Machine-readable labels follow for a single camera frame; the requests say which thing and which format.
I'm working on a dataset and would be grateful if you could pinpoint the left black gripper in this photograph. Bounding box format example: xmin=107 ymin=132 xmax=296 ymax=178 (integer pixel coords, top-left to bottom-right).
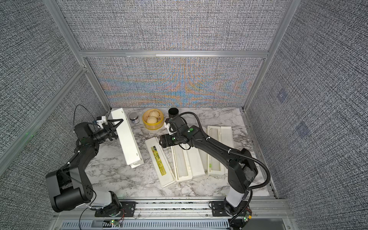
xmin=91 ymin=120 xmax=124 ymax=144

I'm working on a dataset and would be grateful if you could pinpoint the white wrap dispenser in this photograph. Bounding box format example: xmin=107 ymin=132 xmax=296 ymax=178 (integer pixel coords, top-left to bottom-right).
xmin=171 ymin=145 xmax=206 ymax=183
xmin=206 ymin=125 xmax=235 ymax=177
xmin=110 ymin=108 xmax=144 ymax=168

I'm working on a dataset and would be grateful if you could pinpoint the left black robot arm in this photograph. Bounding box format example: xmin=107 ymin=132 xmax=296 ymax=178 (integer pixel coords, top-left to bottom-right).
xmin=46 ymin=119 xmax=124 ymax=212

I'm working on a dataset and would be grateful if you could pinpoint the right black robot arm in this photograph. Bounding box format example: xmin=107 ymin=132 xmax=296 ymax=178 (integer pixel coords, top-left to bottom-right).
xmin=159 ymin=112 xmax=271 ymax=217

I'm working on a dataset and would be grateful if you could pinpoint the small silver lidded jar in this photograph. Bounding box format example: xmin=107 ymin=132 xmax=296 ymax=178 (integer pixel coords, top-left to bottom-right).
xmin=129 ymin=112 xmax=140 ymax=124

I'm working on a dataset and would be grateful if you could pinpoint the yellow bowl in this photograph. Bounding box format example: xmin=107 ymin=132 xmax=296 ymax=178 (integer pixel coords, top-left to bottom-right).
xmin=142 ymin=109 xmax=164 ymax=130

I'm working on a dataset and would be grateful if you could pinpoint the black cup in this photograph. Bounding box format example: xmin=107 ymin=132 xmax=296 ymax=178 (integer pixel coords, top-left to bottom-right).
xmin=168 ymin=107 xmax=179 ymax=118

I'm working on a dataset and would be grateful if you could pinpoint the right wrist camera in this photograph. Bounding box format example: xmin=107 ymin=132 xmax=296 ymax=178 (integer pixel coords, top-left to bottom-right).
xmin=164 ymin=122 xmax=175 ymax=135

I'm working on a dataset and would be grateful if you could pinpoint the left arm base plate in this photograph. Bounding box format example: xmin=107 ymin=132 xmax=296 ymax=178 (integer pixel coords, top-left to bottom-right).
xmin=94 ymin=201 xmax=137 ymax=218

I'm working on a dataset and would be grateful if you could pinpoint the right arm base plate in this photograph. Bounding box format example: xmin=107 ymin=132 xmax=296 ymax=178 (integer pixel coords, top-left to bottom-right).
xmin=209 ymin=200 xmax=252 ymax=217

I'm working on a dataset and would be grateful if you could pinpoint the aluminium front rail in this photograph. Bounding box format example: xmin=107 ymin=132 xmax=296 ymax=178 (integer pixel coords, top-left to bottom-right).
xmin=48 ymin=197 xmax=298 ymax=230

